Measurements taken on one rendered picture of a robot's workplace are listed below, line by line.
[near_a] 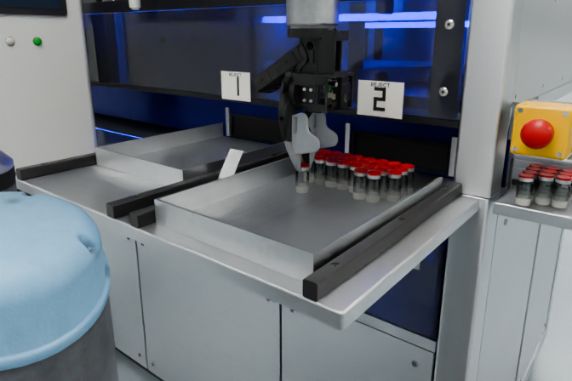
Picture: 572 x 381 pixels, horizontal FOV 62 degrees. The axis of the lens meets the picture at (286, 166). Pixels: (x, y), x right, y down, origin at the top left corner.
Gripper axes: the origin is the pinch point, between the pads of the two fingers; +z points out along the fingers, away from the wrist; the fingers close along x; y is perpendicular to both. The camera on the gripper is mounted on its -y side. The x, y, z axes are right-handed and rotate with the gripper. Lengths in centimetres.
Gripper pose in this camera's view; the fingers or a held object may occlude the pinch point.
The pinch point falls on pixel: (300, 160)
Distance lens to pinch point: 74.9
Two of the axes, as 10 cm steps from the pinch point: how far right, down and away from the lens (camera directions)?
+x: 6.3, -2.1, 7.5
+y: 7.8, 1.7, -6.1
